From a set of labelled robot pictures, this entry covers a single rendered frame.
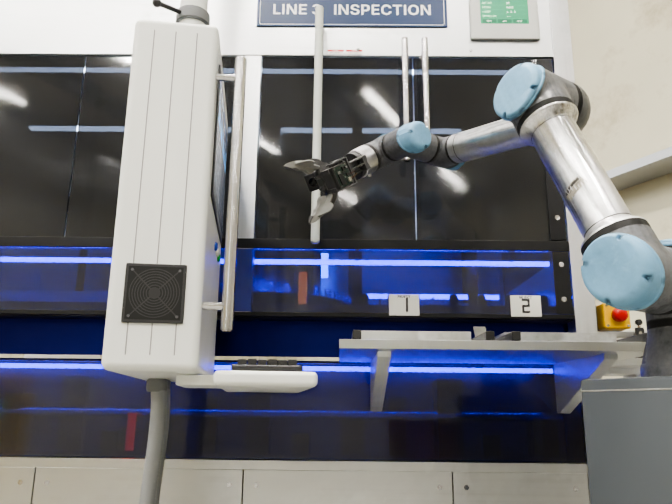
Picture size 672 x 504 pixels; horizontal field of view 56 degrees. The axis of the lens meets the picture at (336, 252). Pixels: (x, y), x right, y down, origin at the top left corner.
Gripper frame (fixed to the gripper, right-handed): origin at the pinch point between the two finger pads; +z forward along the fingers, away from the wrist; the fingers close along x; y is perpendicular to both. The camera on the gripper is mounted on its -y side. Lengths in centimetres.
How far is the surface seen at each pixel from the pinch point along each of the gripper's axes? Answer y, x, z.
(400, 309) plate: -5.9, 42.3, -21.0
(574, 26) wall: -158, -2, -440
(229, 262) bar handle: 11.8, 4.6, 29.0
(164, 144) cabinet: 3.1, -22.0, 26.3
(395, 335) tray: 13.3, 38.7, -0.8
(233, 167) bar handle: 9.8, -12.1, 17.7
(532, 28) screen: 12, -13, -100
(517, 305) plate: 14, 54, -44
